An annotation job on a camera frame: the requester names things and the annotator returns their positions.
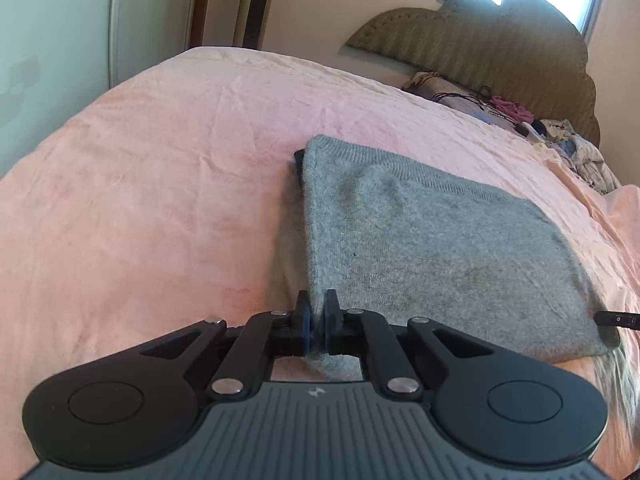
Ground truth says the pink crumpled cloth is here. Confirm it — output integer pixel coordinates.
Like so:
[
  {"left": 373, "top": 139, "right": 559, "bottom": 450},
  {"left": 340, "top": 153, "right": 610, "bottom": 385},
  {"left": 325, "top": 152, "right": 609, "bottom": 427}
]
[{"left": 487, "top": 94, "right": 535, "bottom": 122}]

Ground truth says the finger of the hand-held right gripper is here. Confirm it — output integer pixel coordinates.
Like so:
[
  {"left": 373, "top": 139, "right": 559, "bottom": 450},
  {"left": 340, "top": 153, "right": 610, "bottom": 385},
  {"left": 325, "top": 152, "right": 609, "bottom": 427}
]
[{"left": 593, "top": 310, "right": 640, "bottom": 332}]

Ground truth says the white wardrobe door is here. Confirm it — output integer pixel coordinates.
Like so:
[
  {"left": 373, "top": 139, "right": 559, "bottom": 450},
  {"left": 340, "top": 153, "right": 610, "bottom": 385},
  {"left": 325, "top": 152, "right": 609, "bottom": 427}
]
[{"left": 0, "top": 0, "right": 202, "bottom": 178}]

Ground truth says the gold tower air conditioner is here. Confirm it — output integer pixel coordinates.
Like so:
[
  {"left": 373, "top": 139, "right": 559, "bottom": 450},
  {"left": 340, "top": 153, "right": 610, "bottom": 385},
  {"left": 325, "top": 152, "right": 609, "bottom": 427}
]
[{"left": 234, "top": 0, "right": 279, "bottom": 51}]

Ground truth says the brown wooden door frame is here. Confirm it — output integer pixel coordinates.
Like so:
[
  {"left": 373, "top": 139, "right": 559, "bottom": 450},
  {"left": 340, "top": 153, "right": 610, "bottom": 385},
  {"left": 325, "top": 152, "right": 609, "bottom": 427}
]
[{"left": 187, "top": 0, "right": 217, "bottom": 51}]

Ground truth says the olive padded headboard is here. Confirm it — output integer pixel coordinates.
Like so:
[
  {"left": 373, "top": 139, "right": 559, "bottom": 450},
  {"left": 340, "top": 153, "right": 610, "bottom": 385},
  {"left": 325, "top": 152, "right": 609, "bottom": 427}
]
[{"left": 344, "top": 0, "right": 601, "bottom": 149}]

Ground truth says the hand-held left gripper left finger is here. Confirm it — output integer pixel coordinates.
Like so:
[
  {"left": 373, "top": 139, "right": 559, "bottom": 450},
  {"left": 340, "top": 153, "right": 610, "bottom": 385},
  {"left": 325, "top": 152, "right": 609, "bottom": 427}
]
[{"left": 140, "top": 289, "right": 314, "bottom": 402}]

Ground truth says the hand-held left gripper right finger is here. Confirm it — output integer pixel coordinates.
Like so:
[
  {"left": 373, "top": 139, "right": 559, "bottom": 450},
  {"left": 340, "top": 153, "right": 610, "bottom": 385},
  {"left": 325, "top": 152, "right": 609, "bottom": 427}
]
[{"left": 322, "top": 288, "right": 495, "bottom": 401}]

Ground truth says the pink bed sheet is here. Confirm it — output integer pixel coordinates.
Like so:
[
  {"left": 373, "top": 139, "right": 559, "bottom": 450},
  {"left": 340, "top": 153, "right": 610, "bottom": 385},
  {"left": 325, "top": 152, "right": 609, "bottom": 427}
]
[{"left": 0, "top": 45, "right": 640, "bottom": 480}]

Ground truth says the grey sweater with navy sleeves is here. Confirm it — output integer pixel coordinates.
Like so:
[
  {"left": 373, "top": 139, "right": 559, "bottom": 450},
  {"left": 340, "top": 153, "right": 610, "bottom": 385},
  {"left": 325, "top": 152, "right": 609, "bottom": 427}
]
[{"left": 277, "top": 134, "right": 624, "bottom": 382}]

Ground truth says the patterned pillow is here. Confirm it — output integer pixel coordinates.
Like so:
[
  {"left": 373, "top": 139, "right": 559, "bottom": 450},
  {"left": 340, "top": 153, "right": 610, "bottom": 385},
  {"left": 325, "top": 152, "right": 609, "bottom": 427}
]
[{"left": 401, "top": 70, "right": 502, "bottom": 117}]

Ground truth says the black cable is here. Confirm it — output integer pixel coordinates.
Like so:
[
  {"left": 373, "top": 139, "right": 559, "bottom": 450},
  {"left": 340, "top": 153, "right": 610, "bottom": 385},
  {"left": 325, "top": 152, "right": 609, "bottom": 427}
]
[{"left": 434, "top": 85, "right": 527, "bottom": 132}]

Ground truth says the pile of light clothes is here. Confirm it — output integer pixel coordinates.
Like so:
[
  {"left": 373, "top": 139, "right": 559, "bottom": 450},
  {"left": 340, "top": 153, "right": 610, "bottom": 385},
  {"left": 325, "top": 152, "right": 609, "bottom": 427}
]
[{"left": 537, "top": 118, "right": 624, "bottom": 195}]

